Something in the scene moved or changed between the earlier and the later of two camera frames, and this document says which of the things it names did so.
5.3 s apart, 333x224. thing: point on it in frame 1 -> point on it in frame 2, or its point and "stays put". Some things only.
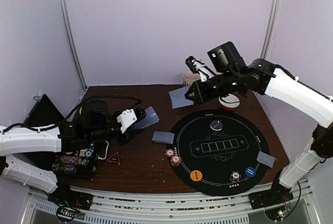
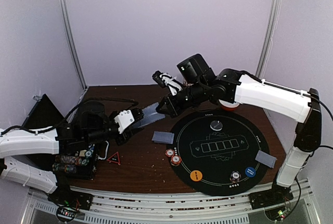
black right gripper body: (199, 92) -> (171, 103)
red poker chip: (169, 152) stays put
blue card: (266, 159) stays put
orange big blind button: (195, 175) stays put
